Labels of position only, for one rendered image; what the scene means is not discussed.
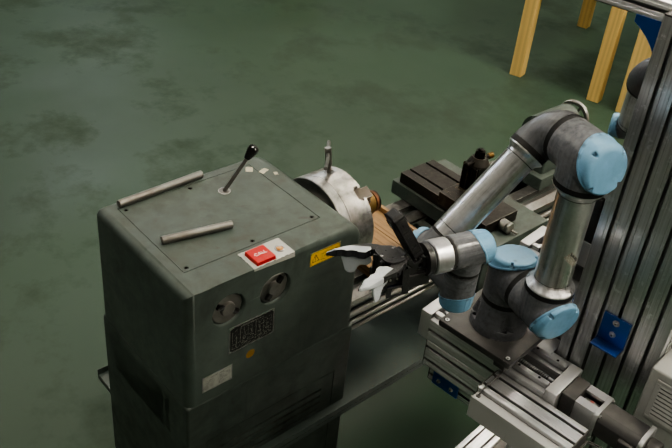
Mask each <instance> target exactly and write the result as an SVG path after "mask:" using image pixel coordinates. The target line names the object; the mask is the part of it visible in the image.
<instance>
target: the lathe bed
mask: <svg viewBox="0 0 672 448"><path fill-rule="evenodd" d="M556 192H557V189H556V188H555V186H554V185H553V184H552V185H550V186H548V187H546V188H544V189H542V190H540V191H537V190H536V189H534V188H532V187H531V186H529V185H527V184H525V183H523V182H522V181H521V182H520V183H519V184H518V185H517V186H516V187H515V188H514V189H513V190H512V191H511V192H510V193H509V194H508V195H507V196H508V197H510V198H512V199H513V200H515V201H517V202H518V203H520V204H522V205H523V206H525V207H527V208H528V209H530V210H532V211H534V212H535V213H537V214H539V215H540V216H542V217H544V218H545V219H547V220H549V217H550V213H551V210H552V206H553V202H554V199H555V195H556ZM385 207H386V208H388V209H389V210H391V209H392V208H393V207H394V208H395V209H396V210H398V211H401V212H402V213H403V214H404V215H405V217H406V218H407V221H408V223H410V224H411V225H412V226H414V227H415V228H417V229H418V228H420V227H428V228H431V227H432V226H433V225H434V224H435V223H436V221H434V220H433V219H431V218H430V217H428V216H427V215H425V214H424V213H422V212H421V211H419V210H418V209H416V208H415V207H413V206H412V205H410V204H408V203H407V202H405V201H404V200H402V199H401V200H399V201H397V202H394V203H392V204H390V205H387V206H385ZM367 278H369V277H367V276H366V275H365V274H364V273H362V272H361V271H360V270H358V269H356V271H355V279H354V287H353V295H352V303H351V311H350V319H349V322H350V323H351V324H352V330H353V329H355V328H357V327H358V326H360V325H362V324H364V323H366V322H368V321H370V320H372V319H374V318H375V317H377V316H379V315H381V314H383V313H385V312H387V311H389V310H391V309H392V308H394V307H396V306H398V305H400V304H402V303H404V302H406V301H408V300H409V299H411V298H413V297H415V296H417V295H419V294H421V293H423V292H425V291H426V290H428V289H430V288H432V287H434V286H436V285H435V283H434V282H433V281H432V280H431V279H430V277H429V283H428V284H424V285H419V286H415V287H411V288H409V290H408V293H407V294H403V295H399V296H395V297H391V298H387V299H386V298H385V295H386V290H385V289H382V292H381V295H380V299H379V300H378V301H377V302H374V301H373V296H372V291H371V290H367V291H363V292H359V291H358V289H359V287H360V285H361V283H362V281H363V280H365V279H367ZM398 293H402V289H401V288H400V287H399V288H396V289H392V292H391V295H394V294H398ZM137 367H138V366H136V367H135V368H137ZM135 368H132V369H129V370H130V371H131V370H133V369H135ZM125 370H126V366H125ZM125 370H123V369H122V370H121V372H122V373H121V375H124V374H126V373H128V372H130V371H126V372H123V371H125ZM133 371H134V370H133ZM134 372H135V371H134ZM134 372H133V373H134ZM133 373H130V374H128V375H126V376H124V378H128V377H129V376H130V375H132V374H133ZM127 376H128V377H127ZM136 376H137V374H136V375H135V376H134V377H136ZM134 377H133V375H132V377H131V378H130V379H129V378H128V379H127V380H126V379H125V380H126V381H128V380H131V379H132V378H134ZM136 380H139V379H138V378H136V379H134V380H133V379H132V381H130V382H129V381H128V383H130V385H131V387H132V386H133V389H136V390H135V392H136V393H137V391H138V390H139V391H140V390H142V389H143V388H146V387H149V386H148V385H149V384H150V383H149V384H148V385H145V387H142V388H140V389H138V388H136V387H137V386H136V384H137V383H140V382H141V380H140V381H136ZM135 381H136V383H134V385H135V386H136V387H134V385H133V382H135ZM156 386H158V384H157V385H156ZM156 386H155V385H154V387H156ZM152 387H153V386H152ZM152 387H150V388H148V389H146V390H147V391H148V390H149V391H150V389H151V388H152ZM154 387H153V388H154ZM137 389H138V390H137ZM158 389H159V387H158V388H157V389H155V390H158ZM146 390H145V389H144V392H145V393H146ZM155 390H154V391H155ZM151 391H152V392H151ZM151 391H150V392H149V393H146V394H143V395H144V396H143V395H142V396H140V398H142V397H143V398H144V399H143V401H145V399H148V398H152V396H153V395H156V394H159V395H158V396H156V397H157V398H158V397H161V396H163V395H160V393H159V392H155V393H154V394H153V392H154V391H153V390H152V389H151ZM158 391H159V390H158ZM150 393H152V395H150V396H151V397H150V396H148V395H149V394H150ZM146 395H147V396H148V397H145V396H146ZM156 397H155V398H152V399H151V400H150V399H148V400H149V401H148V402H145V404H146V403H148V404H149V402H151V401H152V400H154V399H156ZM161 399H163V397H162V398H160V399H158V400H157V399H156V401H154V402H155V403H157V402H159V401H160V400H161ZM152 402H153V401H152ZM154 402H153V404H152V403H150V404H149V405H148V404H147V406H148V407H149V406H150V405H151V406H152V405H154V404H155V403H154ZM161 403H162V404H163V401H162V402H161ZM161 403H159V404H157V405H154V406H153V407H151V408H149V409H150V410H152V409H153V408H154V407H157V406H158V407H159V405H161ZM159 408H160V409H161V412H163V410H162V408H163V405H162V406H161V407H159ZM157 410H158V412H157V414H159V413H160V414H161V412H160V411H159V409H156V408H155V409H154V411H152V412H153V413H154V415H156V413H155V411H157ZM161 416H164V415H163V413H162V414H161V415H157V418H159V417H160V418H161ZM159 420H160V421H161V420H164V418H161V419H159Z"/></svg>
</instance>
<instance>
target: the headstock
mask: <svg viewBox="0 0 672 448"><path fill-rule="evenodd" d="M241 163H242V161H241V162H238V163H235V164H232V165H229V166H226V167H223V168H220V169H217V170H214V171H211V172H208V173H205V174H204V176H203V177H202V178H200V179H197V180H194V181H192V182H189V183H186V184H183V185H181V186H178V187H175V188H173V189H170V190H167V191H164V192H162V193H159V194H156V195H154V196H151V197H148V198H145V199H143V200H140V201H137V202H135V203H132V204H129V205H126V206H124V207H121V208H119V207H118V205H117V203H115V204H112V205H109V206H106V207H103V208H101V209H100V210H99V211H98V213H97V224H98V235H99V247H100V258H101V270H102V281H103V292H104V304H105V315H106V318H107V319H108V320H109V321H110V323H111V324H112V325H113V326H114V327H115V328H116V330H117V331H118V332H119V333H120V334H121V335H122V336H123V338H124V339H125V340H126V341H127V342H128V343H129V344H130V346H131V347H132V348H133V349H134V350H135V351H136V353H137V354H138V355H139V356H140V357H141V358H142V359H143V361H144V362H145V363H146V364H147V365H148V366H149V367H150V369H151V370H152V371H153V372H154V373H155V374H156V376H157V377H158V378H159V379H160V380H161V381H162V382H163V384H164V385H165V386H166V387H167V388H168V389H169V390H170V392H171V393H172V394H173V395H174V396H175V397H176V399H177V400H178V401H179V402H180V403H181V404H182V405H183V406H184V407H186V408H193V407H196V406H198V405H200V404H202V403H204V402H205V401H207V400H209V399H211V398H213V397H215V396H217V395H219V394H221V393H223V392H225V391H226V390H228V389H230V388H232V387H234V386H236V385H238V384H240V383H242V382H244V381H245V380H247V379H249V378H251V377H253V376H255V375H257V374H259V373H261V372H263V371H265V370H266V369H268V368H270V367H272V366H274V365H276V364H278V363H280V362H282V361H284V360H286V359H287V358H289V357H291V356H293V355H295V354H297V353H299V352H301V351H303V350H305V349H307V348H308V347H310V346H312V345H314V344H316V343H318V342H320V341H322V340H324V339H326V338H328V337H329V336H331V335H333V334H335V333H337V332H339V331H341V330H343V329H345V328H346V327H348V325H349V319H350V311H351V303H352V295H353V287H354V279H355V271H356V270H355V271H354V272H347V271H346V270H345V269H344V265H343V262H342V258H341V256H326V252H328V251H330V250H333V249H335V248H340V247H343V246H349V245H353V244H359V239H360V233H359V230H358V228H357V227H356V225H354V224H353V223H352V222H350V221H349V220H348V219H346V218H345V217H344V216H342V215H341V214H339V213H338V212H337V211H335V210H334V209H332V208H331V207H330V206H328V205H327V204H326V203H324V202H323V201H321V200H320V199H319V198H317V197H316V196H315V195H313V194H312V193H310V192H309V191H308V190H306V189H305V188H304V187H302V186H301V185H299V184H298V183H297V182H295V181H294V180H293V179H291V178H290V177H288V176H287V175H286V174H284V173H283V172H282V171H280V170H279V169H277V168H276V167H275V166H273V165H272V164H271V163H269V162H268V161H266V160H265V159H263V158H260V157H254V158H252V159H250V160H248V161H247V163H246V164H245V165H244V167H243V168H242V170H241V171H240V173H239V174H238V176H237V177H236V179H235V180H234V181H233V183H232V184H231V186H230V187H229V189H230V193H229V194H220V193H219V192H218V190H219V189H220V188H223V187H225V186H226V184H227V183H228V181H229V180H230V179H231V177H232V176H233V174H234V173H235V171H236V170H237V168H238V167H239V165H240V164H241ZM246 167H253V172H246ZM263 168H266V169H269V170H268V171H266V172H265V173H264V174H263V173H260V172H259V171H260V170H262V169H263ZM273 172H278V175H275V174H274V173H273ZM230 220H231V221H232V222H233V228H231V229H227V230H222V231H218V232H214V233H209V234H205V235H201V236H197V237H192V238H188V239H184V240H180V241H175V242H171V243H167V244H162V243H161V239H160V237H161V236H165V235H169V234H173V233H178V232H182V231H186V230H191V229H195V228H199V227H204V226H208V225H212V224H217V223H221V222H226V221H230ZM276 238H279V239H280V240H281V241H283V242H284V243H285V244H286V245H288V246H289V247H290V248H291V249H293V250H294V251H295V257H292V258H290V259H287V260H284V261H282V262H279V263H276V264H274V265H271V266H269V267H266V268H263V269H261V270H258V271H255V272H254V269H253V268H252V267H251V266H250V265H249V264H247V263H246V262H245V261H244V260H243V259H242V258H241V257H239V256H238V254H240V253H242V252H245V251H247V250H249V249H252V248H254V247H257V246H259V245H262V244H264V243H266V242H269V241H271V240H274V239H276ZM278 273H282V274H279V275H277V276H275V277H273V278H271V277H272V276H274V275H276V274H278Z"/></svg>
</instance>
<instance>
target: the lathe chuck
mask: <svg viewBox="0 0 672 448"><path fill-rule="evenodd" d="M331 171H334V173H333V174H325V173H324V172H325V170H324V169H323V168H321V169H319V170H316V171H313V172H310V173H308V174H312V175H316V176H318V177H320V178H322V179H324V180H325V181H326V182H327V183H329V184H330V185H331V186H332V187H333V189H334V190H335V191H336V192H337V194H338V195H339V197H340V198H341V200H342V202H343V203H344V205H345V207H346V210H347V212H348V215H349V218H350V222H352V223H353V224H354V225H356V227H357V228H358V230H359V233H360V239H359V244H365V243H372V241H373V235H374V222H373V216H372V212H371V208H370V205H369V203H368V200H367V198H366V197H365V198H363V201H361V199H360V200H359V199H358V197H357V195H356V193H355V192H354V187H356V188H359V187H360V186H359V185H358V183H357V182H356V181H355V180H354V179H353V178H352V177H351V176H350V175H349V174H348V173H346V172H345V171H343V170H342V169H339V168H337V167H331Z"/></svg>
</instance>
